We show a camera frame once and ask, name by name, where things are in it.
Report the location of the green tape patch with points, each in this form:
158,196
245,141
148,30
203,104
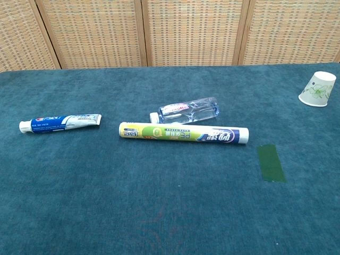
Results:
271,163

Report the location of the woven folding screen panel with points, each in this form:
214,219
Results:
191,32
93,32
292,29
16,34

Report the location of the clear plastic water bottle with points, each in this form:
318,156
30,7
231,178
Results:
186,111

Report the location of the floral white paper cup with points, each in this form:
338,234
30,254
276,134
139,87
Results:
317,89

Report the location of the blue white toothpaste tube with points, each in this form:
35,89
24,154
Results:
53,123

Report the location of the teal table mat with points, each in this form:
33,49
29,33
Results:
106,199

